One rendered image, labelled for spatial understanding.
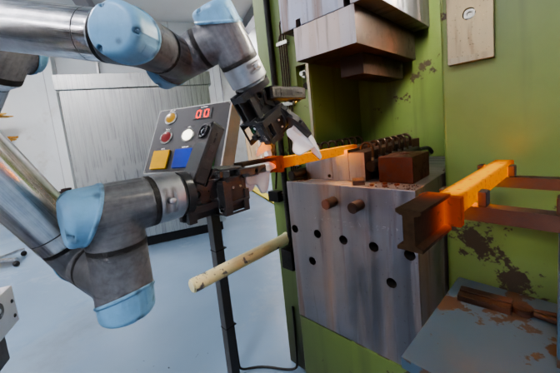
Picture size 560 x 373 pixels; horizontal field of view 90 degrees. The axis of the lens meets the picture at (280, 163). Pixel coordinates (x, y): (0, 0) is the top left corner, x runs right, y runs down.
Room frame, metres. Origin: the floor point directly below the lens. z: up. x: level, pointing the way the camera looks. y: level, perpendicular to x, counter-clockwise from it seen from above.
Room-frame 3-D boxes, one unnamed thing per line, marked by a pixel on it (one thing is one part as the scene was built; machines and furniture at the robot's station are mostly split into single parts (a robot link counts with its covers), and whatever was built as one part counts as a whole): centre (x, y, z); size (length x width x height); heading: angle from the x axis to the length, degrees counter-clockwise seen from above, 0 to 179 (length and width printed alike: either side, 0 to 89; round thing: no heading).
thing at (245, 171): (0.52, 0.07, 1.00); 0.09 x 0.05 x 0.02; 132
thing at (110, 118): (3.38, 1.49, 0.89); 1.41 x 1.06 x 1.77; 110
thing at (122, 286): (0.39, 0.25, 0.89); 0.11 x 0.08 x 0.11; 53
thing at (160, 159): (1.05, 0.44, 1.01); 0.07 x 0.05 x 0.07; 70
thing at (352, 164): (0.95, -0.30, 0.96); 0.42 x 0.20 x 0.09; 135
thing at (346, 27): (0.95, -0.30, 1.32); 0.42 x 0.20 x 0.10; 135
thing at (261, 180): (0.55, 0.04, 0.98); 0.09 x 0.03 x 0.06; 132
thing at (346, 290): (0.92, -0.34, 0.69); 0.56 x 0.38 x 0.45; 135
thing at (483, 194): (0.45, -0.32, 0.96); 0.23 x 0.06 x 0.02; 132
